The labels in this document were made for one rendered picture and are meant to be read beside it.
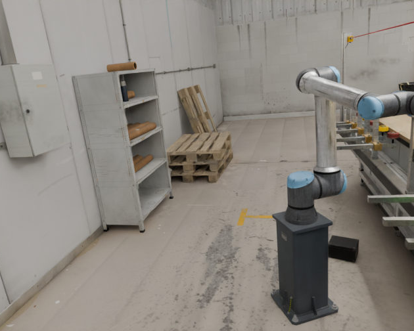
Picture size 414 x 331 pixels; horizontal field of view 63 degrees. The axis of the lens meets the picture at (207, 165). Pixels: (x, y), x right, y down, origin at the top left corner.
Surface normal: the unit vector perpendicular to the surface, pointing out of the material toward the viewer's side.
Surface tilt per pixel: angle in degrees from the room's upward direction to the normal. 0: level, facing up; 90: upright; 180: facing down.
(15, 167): 90
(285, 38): 90
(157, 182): 90
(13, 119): 90
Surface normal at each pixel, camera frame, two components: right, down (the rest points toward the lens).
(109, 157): -0.24, 0.30
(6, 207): 0.97, -0.03
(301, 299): 0.28, 0.25
